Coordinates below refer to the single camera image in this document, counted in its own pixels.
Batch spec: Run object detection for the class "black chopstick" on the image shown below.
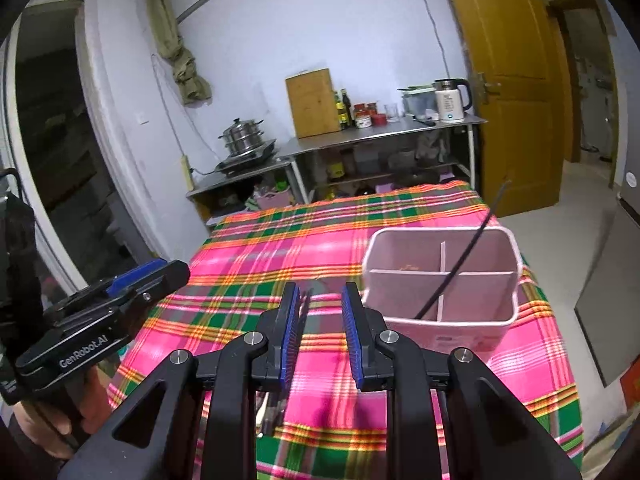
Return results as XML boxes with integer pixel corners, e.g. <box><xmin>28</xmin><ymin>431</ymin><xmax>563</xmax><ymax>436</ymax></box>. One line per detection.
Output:
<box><xmin>412</xmin><ymin>179</ymin><xmax>512</xmax><ymax>322</ymax></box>

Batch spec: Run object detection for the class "steel kitchen shelf table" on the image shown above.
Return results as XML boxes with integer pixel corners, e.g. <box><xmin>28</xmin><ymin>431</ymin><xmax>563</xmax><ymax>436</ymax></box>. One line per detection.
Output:
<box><xmin>277</xmin><ymin>115</ymin><xmax>483</xmax><ymax>204</ymax></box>

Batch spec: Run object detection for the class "person's left hand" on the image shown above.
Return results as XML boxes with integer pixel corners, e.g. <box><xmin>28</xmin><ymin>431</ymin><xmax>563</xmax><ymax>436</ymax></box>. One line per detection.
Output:
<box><xmin>13</xmin><ymin>366</ymin><xmax>111</xmax><ymax>460</ymax></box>

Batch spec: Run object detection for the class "pink utensil basket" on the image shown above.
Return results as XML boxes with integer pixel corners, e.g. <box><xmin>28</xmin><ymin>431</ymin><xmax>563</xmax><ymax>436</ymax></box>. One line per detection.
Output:
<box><xmin>362</xmin><ymin>226</ymin><xmax>523</xmax><ymax>361</ymax></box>

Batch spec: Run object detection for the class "pink plaid tablecloth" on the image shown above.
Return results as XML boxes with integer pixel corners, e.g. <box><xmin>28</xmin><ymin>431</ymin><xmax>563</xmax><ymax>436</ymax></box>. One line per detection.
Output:
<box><xmin>105</xmin><ymin>179</ymin><xmax>586</xmax><ymax>480</ymax></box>

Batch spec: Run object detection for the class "pink storage basket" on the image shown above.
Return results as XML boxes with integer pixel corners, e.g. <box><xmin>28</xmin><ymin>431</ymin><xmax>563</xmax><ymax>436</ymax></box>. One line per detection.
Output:
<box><xmin>254</xmin><ymin>188</ymin><xmax>296</xmax><ymax>210</ymax></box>

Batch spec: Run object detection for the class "low side shelf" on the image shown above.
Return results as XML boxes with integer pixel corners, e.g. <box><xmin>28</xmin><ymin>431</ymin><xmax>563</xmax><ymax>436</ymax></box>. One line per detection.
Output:
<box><xmin>186</xmin><ymin>159</ymin><xmax>306</xmax><ymax>228</ymax></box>

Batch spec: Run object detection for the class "black induction cooker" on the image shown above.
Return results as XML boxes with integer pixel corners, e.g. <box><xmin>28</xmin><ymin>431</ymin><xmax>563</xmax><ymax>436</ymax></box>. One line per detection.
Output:
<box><xmin>215</xmin><ymin>140</ymin><xmax>276</xmax><ymax>174</ymax></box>

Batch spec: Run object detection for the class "stainless steel steamer pot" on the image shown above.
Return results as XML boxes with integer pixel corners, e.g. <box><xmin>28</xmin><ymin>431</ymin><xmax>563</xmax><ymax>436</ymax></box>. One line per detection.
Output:
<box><xmin>220</xmin><ymin>118</ymin><xmax>265</xmax><ymax>156</ymax></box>

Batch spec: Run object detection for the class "red lid jar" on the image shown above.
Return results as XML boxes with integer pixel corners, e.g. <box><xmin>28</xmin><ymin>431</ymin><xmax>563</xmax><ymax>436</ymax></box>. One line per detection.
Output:
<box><xmin>354</xmin><ymin>103</ymin><xmax>372</xmax><ymax>129</ymax></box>

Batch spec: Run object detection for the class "drinking glass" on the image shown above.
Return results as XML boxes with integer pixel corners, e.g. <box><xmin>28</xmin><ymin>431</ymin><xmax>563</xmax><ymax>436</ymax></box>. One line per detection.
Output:
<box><xmin>384</xmin><ymin>103</ymin><xmax>399</xmax><ymax>124</ymax></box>

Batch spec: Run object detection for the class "dark oil bottle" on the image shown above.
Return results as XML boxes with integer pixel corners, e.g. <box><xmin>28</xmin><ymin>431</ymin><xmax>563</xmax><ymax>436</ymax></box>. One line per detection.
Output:
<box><xmin>341</xmin><ymin>88</ymin><xmax>354</xmax><ymax>128</ymax></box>

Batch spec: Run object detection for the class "white electric kettle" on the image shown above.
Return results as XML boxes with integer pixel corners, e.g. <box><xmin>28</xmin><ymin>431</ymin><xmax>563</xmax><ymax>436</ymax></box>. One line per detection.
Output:
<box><xmin>434</xmin><ymin>78</ymin><xmax>473</xmax><ymax>122</ymax></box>

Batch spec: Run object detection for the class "wooden cutting board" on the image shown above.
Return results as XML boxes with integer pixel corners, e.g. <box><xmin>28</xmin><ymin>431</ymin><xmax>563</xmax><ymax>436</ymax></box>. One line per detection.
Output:
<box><xmin>285</xmin><ymin>68</ymin><xmax>341</xmax><ymax>139</ymax></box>

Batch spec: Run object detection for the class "grey plastic container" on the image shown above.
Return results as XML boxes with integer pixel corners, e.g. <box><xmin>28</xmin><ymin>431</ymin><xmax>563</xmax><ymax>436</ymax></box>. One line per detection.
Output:
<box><xmin>398</xmin><ymin>84</ymin><xmax>437</xmax><ymax>120</ymax></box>

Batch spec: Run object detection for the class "green hanging cloth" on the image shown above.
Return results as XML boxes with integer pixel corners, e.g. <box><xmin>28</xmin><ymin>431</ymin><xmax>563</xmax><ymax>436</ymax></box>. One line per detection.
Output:
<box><xmin>145</xmin><ymin>0</ymin><xmax>212</xmax><ymax>104</ymax></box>

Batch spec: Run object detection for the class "yellow wooden door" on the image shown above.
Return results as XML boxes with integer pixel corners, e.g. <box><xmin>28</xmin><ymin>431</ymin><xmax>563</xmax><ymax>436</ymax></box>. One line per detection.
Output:
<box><xmin>451</xmin><ymin>0</ymin><xmax>564</xmax><ymax>217</ymax></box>

